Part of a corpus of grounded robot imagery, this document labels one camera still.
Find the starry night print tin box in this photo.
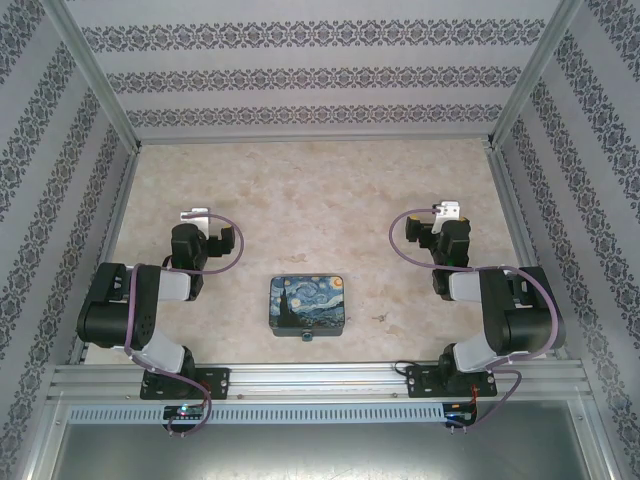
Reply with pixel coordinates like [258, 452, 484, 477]
[268, 273, 346, 339]

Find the left small circuit board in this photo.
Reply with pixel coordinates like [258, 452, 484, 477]
[163, 405, 207, 424]

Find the small circuit board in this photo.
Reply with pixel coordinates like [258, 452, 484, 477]
[163, 405, 207, 424]
[445, 403, 479, 426]

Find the right small circuit board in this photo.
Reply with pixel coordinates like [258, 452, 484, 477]
[445, 403, 479, 426]

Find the grey metal panel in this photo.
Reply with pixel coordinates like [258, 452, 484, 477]
[47, 422, 596, 480]

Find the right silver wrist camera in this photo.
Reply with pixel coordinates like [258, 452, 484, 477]
[431, 199, 462, 235]

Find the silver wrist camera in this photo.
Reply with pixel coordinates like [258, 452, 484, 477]
[431, 199, 462, 235]
[179, 206, 213, 235]

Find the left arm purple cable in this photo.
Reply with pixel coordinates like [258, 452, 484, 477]
[123, 212, 246, 437]

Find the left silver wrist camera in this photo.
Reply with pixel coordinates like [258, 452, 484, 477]
[179, 206, 213, 235]

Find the aluminium frame rail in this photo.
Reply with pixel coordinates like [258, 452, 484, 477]
[488, 147, 571, 361]
[67, 147, 141, 366]

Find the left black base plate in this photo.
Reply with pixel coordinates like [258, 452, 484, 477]
[139, 367, 232, 401]

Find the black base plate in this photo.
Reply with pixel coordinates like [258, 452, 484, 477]
[405, 364, 499, 400]
[139, 367, 232, 401]

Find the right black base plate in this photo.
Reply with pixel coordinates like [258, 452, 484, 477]
[405, 364, 499, 400]

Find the aluminium frame post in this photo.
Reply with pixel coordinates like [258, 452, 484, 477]
[487, 0, 586, 149]
[49, 0, 144, 151]

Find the wide aluminium mounting rail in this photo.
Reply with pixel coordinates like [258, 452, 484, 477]
[49, 362, 591, 401]

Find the grey slotted cable duct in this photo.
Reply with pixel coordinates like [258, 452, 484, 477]
[67, 403, 446, 425]

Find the aluminium frame beam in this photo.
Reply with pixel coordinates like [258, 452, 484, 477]
[569, 394, 624, 480]
[19, 394, 66, 480]

